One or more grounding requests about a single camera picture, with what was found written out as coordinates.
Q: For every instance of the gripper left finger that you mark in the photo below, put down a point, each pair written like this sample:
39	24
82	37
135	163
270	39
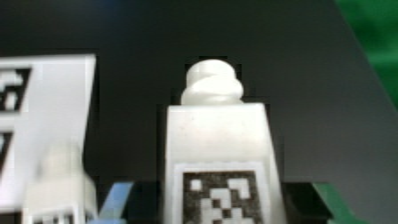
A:
114	204

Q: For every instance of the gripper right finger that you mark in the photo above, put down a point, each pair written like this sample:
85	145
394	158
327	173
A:
314	204

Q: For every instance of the white table leg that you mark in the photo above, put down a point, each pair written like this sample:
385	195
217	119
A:
60	194
44	99
222	189

